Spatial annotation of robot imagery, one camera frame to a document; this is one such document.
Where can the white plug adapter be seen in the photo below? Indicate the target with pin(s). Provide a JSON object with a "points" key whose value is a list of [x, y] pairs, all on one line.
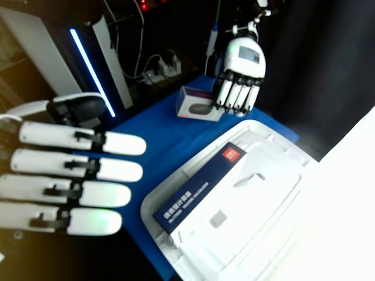
{"points": [[171, 63]]}

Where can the white adapter with blue connector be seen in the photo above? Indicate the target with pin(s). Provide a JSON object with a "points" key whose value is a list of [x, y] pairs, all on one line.
{"points": [[213, 39]]}

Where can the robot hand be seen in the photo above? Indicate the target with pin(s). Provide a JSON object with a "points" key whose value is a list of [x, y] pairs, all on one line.
{"points": [[246, 55], [44, 161]]}

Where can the navy calculator box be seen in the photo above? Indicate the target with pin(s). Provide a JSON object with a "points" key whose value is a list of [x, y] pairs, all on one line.
{"points": [[199, 187]]}

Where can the purple mouse box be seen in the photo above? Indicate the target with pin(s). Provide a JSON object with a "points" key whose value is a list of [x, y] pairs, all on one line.
{"points": [[196, 108]]}

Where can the white tower with blue light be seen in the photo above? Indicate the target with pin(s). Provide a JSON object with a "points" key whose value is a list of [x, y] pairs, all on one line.
{"points": [[35, 52]]}

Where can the blue fabric bag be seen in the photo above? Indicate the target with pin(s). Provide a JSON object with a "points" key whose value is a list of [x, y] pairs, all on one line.
{"points": [[170, 137]]}

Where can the white plastic tray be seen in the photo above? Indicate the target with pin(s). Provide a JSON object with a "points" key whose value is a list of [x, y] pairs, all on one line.
{"points": [[263, 210]]}

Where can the white power strip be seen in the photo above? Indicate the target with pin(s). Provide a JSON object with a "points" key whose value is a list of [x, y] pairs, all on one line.
{"points": [[152, 77]]}

